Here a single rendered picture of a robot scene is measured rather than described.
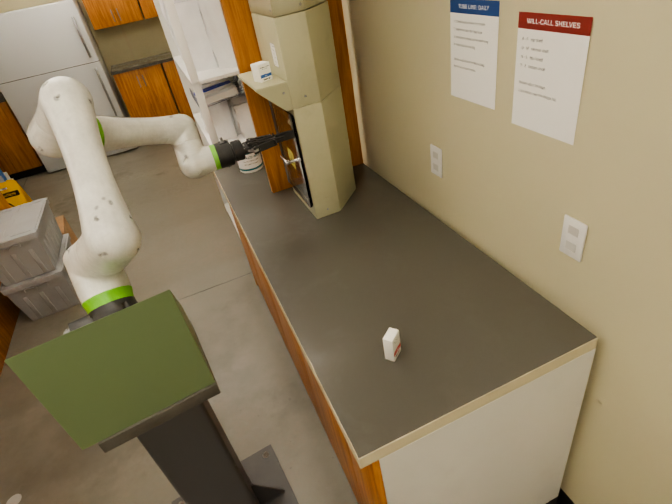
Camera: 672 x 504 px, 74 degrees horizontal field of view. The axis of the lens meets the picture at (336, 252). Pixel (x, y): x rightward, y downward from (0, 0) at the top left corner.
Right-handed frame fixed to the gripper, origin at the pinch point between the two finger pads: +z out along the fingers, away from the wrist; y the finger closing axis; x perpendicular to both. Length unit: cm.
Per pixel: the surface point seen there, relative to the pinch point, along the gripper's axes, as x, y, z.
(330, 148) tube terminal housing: 8.7, -3.9, 16.4
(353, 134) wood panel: 21, 33, 42
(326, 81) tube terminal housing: -15.2, 0.8, 21.0
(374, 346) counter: 37, -81, -7
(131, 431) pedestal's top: 38, -72, -75
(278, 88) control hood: -18.6, -4.5, 1.1
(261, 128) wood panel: 5.2, 32.5, -1.7
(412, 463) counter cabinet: 49, -109, -12
